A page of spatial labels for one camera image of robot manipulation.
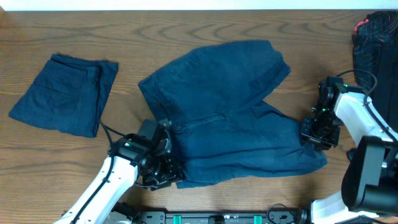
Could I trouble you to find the dark blue shorts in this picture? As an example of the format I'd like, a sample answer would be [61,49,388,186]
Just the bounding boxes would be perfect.
[9,54,119,138]
[138,40,327,189]

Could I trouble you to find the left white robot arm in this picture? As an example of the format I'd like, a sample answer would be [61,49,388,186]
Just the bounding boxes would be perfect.
[57,133,183,223]

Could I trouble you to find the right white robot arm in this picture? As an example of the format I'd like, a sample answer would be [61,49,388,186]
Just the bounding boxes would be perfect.
[300,79,397,223]

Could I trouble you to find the black patterned garment pile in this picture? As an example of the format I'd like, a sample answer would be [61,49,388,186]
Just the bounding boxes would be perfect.
[346,11,398,162]

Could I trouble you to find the red garment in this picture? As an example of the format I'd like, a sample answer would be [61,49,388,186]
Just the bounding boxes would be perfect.
[354,19,369,32]

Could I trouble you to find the folded dark blue shorts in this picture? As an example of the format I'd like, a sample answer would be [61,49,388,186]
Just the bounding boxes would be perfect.
[9,54,119,138]

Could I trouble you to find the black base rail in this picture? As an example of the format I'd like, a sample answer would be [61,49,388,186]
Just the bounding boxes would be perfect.
[105,202,312,224]

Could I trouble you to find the left black cable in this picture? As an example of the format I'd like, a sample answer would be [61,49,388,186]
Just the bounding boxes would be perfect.
[70,119,127,224]

